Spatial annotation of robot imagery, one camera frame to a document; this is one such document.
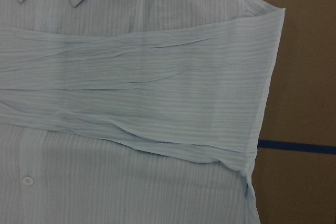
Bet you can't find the light blue button-up shirt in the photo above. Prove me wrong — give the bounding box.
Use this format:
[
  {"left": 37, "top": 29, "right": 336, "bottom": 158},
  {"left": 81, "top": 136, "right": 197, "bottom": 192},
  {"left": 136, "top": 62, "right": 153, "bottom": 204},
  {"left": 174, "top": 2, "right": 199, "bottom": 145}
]
[{"left": 1, "top": 0, "right": 285, "bottom": 223}]

